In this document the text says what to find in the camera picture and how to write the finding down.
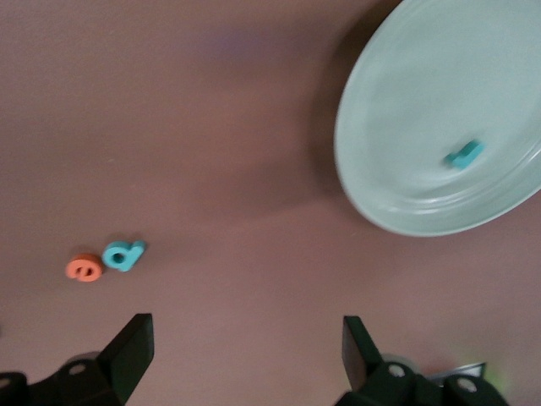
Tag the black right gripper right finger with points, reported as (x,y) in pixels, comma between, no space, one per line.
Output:
(359,359)

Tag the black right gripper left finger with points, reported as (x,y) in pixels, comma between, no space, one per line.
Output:
(127,355)

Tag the orange foam letter e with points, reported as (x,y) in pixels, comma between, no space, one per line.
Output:
(74,270)

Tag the teal foam letter p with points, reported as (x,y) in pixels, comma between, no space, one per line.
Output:
(133,251)

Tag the teal foam letter r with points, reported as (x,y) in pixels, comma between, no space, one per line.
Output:
(462,158)

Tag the pale green plate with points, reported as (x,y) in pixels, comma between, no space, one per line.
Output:
(422,84)

